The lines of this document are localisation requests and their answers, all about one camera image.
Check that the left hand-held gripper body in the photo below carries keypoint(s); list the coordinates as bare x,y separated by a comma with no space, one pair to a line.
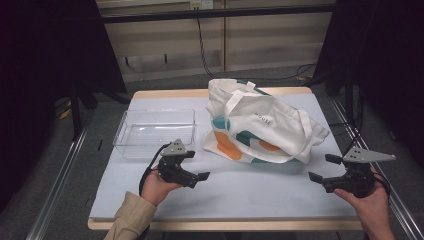
173,170

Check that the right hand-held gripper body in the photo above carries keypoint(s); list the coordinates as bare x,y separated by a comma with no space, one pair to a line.
356,180

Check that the clear plastic container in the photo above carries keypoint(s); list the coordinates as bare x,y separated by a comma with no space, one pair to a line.
150,133

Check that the white tote bag coloured patches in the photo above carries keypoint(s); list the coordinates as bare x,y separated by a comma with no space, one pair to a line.
260,115

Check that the person's left hand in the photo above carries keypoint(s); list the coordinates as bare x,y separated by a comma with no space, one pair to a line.
156,188

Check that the person's right hand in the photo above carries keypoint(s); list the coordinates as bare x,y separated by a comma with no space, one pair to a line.
371,206

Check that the black curtain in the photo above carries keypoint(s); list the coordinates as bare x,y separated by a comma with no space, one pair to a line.
383,60
43,66

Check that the black metal stand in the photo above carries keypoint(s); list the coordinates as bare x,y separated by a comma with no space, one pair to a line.
76,110

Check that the black horizontal bar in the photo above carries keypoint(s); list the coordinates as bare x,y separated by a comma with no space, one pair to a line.
216,14

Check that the white power outlet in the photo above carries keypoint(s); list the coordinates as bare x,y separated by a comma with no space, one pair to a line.
201,4

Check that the metal floor rail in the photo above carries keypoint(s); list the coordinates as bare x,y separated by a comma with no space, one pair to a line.
383,173
56,186

